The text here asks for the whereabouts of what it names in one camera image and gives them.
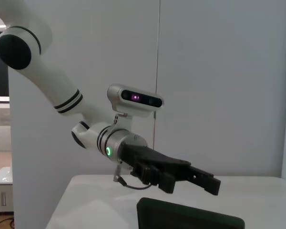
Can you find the thin dark floor cable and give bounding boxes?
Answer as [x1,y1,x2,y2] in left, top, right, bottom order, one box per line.
[0,211,15,229]

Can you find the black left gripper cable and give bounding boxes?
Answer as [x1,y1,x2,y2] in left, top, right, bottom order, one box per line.
[113,164,155,191]

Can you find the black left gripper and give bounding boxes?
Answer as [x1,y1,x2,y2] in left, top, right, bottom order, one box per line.
[119,142,222,196]

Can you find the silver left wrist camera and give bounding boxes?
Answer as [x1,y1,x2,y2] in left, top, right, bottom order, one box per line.
[106,83,164,132]

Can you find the white box with green light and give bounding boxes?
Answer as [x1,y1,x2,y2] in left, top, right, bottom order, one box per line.
[0,167,14,213]

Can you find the green glasses case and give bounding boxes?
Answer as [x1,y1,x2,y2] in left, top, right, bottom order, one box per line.
[136,197,245,229]

